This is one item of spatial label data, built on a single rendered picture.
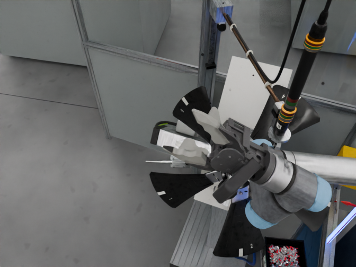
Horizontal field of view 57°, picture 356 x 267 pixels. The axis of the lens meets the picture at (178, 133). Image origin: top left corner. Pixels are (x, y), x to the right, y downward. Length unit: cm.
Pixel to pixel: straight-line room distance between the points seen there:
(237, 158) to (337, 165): 37
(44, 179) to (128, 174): 67
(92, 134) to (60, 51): 104
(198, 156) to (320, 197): 27
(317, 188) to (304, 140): 145
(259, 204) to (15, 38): 334
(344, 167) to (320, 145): 124
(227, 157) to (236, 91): 87
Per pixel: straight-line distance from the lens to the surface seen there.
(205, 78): 179
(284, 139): 109
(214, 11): 145
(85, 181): 274
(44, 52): 375
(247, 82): 148
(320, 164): 92
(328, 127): 207
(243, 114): 149
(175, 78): 208
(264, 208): 78
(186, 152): 66
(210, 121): 59
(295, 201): 74
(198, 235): 236
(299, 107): 125
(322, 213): 134
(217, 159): 65
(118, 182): 267
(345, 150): 165
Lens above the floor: 226
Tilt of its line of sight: 51 degrees down
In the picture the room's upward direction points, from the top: straight up
